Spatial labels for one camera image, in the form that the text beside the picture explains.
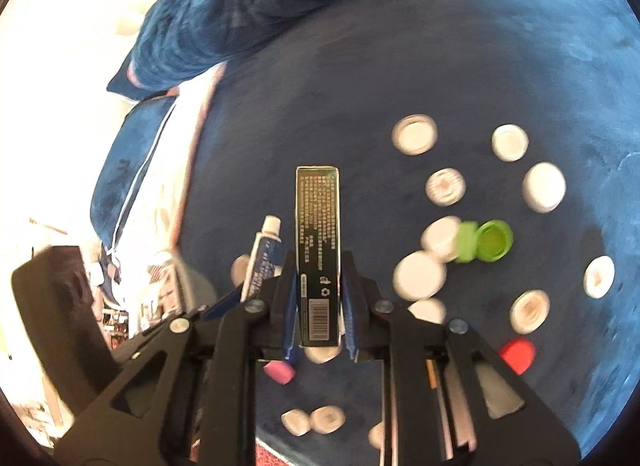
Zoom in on small white blue tube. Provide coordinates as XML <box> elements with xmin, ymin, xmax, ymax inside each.
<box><xmin>241</xmin><ymin>216</ymin><xmax>283</xmax><ymax>303</ymax></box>

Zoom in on red bottle cap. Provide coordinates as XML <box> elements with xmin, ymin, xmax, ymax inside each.
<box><xmin>500</xmin><ymin>338</ymin><xmax>536</xmax><ymax>377</ymax></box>

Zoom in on metal mesh basket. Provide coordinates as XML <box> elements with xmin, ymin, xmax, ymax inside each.
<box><xmin>175</xmin><ymin>253</ymin><xmax>218</xmax><ymax>317</ymax></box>

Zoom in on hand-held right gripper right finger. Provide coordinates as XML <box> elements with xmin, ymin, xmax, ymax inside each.
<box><xmin>340</xmin><ymin>250</ymin><xmax>583</xmax><ymax>466</ymax></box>

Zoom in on scattered white bottle caps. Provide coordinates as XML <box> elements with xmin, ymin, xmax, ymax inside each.
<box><xmin>230</xmin><ymin>113</ymin><xmax>616</xmax><ymax>437</ymax></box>

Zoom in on blue pillow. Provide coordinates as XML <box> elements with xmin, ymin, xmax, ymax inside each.
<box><xmin>90</xmin><ymin>96</ymin><xmax>178</xmax><ymax>251</ymax></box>

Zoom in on dark green medicine box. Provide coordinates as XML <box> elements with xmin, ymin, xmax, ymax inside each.
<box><xmin>294</xmin><ymin>165</ymin><xmax>343</xmax><ymax>349</ymax></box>

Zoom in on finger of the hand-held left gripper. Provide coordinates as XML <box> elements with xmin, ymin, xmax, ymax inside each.
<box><xmin>200</xmin><ymin>286</ymin><xmax>246</xmax><ymax>323</ymax></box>

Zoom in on blue velvet quilt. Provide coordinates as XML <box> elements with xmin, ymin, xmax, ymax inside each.
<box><xmin>107</xmin><ymin>0</ymin><xmax>601</xmax><ymax>101</ymax></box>

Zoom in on pale pink bed sheet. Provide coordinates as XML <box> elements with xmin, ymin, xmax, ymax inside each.
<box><xmin>145</xmin><ymin>63</ymin><xmax>231</xmax><ymax>267</ymax></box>

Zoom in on pink bottle cap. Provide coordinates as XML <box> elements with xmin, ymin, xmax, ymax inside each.
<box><xmin>264</xmin><ymin>360</ymin><xmax>296</xmax><ymax>384</ymax></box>

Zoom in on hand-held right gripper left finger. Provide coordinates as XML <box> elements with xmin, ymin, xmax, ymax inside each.
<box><xmin>52</xmin><ymin>248</ymin><xmax>306</xmax><ymax>466</ymax></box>

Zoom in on green bottle cap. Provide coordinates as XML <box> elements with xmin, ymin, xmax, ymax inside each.
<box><xmin>477</xmin><ymin>220</ymin><xmax>515</xmax><ymax>261</ymax></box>
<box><xmin>452</xmin><ymin>222</ymin><xmax>478</xmax><ymax>264</ymax></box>

